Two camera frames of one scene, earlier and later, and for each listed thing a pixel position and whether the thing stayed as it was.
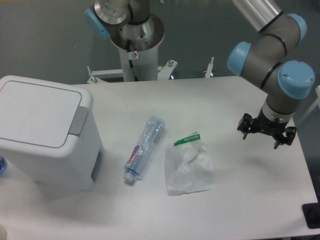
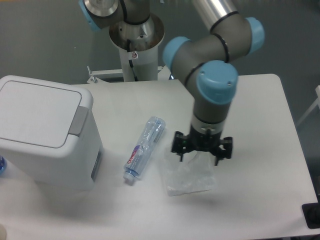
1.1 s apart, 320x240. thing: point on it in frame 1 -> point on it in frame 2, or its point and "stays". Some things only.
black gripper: (263, 124) -> (205, 142)
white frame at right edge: (317, 90) stays
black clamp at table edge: (311, 213) stays
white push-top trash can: (50, 134) stays
